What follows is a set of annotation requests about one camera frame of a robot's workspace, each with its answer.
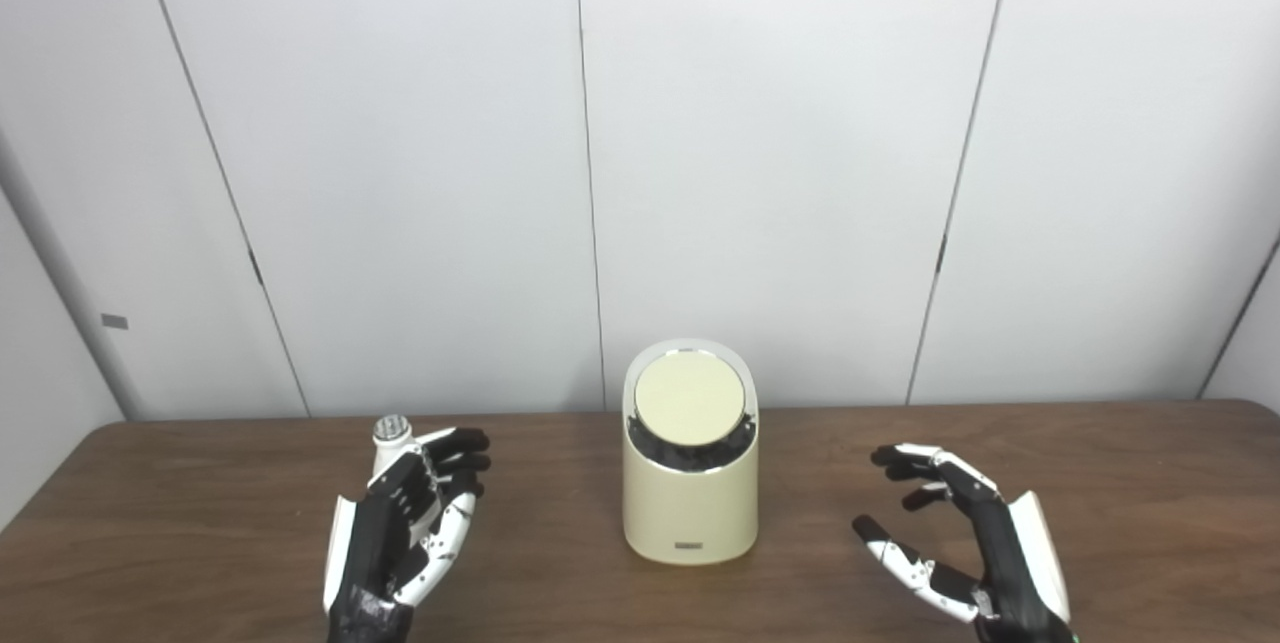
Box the small white plastic bottle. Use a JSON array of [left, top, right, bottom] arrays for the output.
[[371, 413, 415, 477]]

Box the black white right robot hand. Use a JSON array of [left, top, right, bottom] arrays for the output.
[[852, 442, 1076, 643]]

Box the cream-colored bin body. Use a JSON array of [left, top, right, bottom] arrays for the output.
[[621, 338, 760, 566]]

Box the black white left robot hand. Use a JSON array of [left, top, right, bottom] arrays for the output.
[[322, 426, 493, 643]]

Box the cream round bin lid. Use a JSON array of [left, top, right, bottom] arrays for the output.
[[633, 348, 747, 447]]

